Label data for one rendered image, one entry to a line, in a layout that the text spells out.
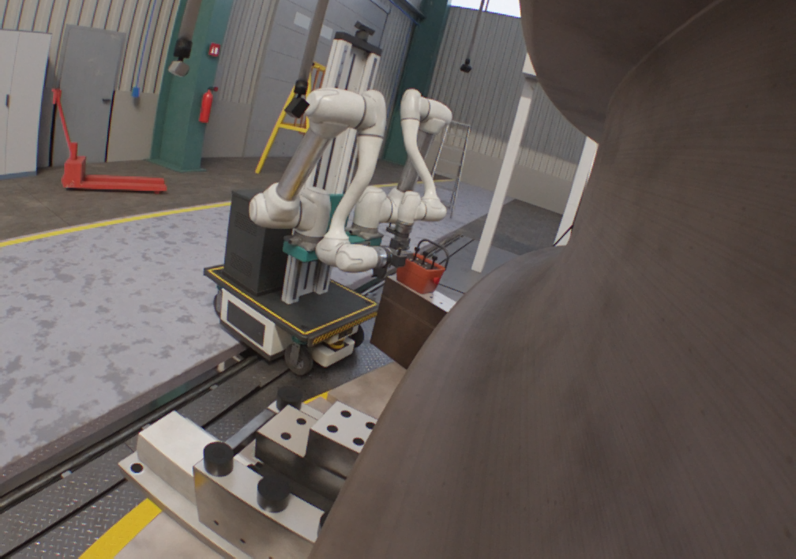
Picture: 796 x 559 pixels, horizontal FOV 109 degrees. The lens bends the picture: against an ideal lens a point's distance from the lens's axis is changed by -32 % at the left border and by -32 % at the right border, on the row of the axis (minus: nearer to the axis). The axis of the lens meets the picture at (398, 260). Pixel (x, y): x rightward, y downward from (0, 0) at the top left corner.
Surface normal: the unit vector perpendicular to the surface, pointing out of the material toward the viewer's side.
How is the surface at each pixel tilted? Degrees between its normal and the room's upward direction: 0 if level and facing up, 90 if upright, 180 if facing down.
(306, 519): 0
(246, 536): 90
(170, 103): 90
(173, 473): 72
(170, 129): 90
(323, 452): 90
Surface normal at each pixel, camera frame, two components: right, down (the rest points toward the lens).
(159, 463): -0.26, -0.09
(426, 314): -0.67, 0.07
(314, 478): -0.36, 0.21
